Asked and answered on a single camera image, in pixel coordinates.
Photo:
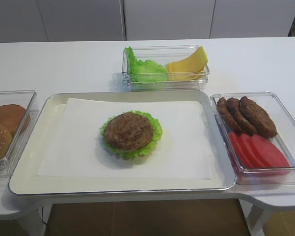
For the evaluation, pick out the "green lettuce leaf in container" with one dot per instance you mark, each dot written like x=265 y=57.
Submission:
x=145 y=70

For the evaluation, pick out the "clear lettuce and cheese container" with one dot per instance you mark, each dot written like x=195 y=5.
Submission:
x=163 y=55

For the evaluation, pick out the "yellow cheese slices stack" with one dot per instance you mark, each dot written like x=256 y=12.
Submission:
x=190 y=68

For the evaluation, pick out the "grilled patty on tray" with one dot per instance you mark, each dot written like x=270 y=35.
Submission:
x=128 y=132

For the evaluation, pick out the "cream serving tray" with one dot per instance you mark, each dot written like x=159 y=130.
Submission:
x=26 y=181

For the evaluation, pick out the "white paper sheet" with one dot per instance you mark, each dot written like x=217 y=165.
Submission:
x=77 y=148

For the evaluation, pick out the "left brown patty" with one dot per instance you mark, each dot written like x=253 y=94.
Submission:
x=227 y=117

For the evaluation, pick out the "brown patty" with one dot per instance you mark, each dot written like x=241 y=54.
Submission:
x=258 y=117
x=227 y=117
x=233 y=105

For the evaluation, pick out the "middle brown patty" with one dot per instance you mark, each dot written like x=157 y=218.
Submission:
x=233 y=105

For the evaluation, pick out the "left red tomato slice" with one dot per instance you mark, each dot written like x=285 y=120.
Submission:
x=245 y=162

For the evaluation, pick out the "red tomato slice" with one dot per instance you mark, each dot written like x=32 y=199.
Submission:
x=249 y=152
x=245 y=162
x=268 y=153

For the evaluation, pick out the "middle red tomato slice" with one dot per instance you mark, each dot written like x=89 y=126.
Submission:
x=249 y=152

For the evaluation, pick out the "right brown patty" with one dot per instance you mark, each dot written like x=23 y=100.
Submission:
x=258 y=117

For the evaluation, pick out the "clear patty and tomato container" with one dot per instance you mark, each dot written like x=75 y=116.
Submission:
x=284 y=140

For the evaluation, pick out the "right red tomato slice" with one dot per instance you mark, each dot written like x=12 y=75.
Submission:
x=268 y=153

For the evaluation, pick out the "clear bun container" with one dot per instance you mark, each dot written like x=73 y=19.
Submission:
x=26 y=99

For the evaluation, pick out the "plain brown bun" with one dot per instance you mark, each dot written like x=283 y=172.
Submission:
x=11 y=116

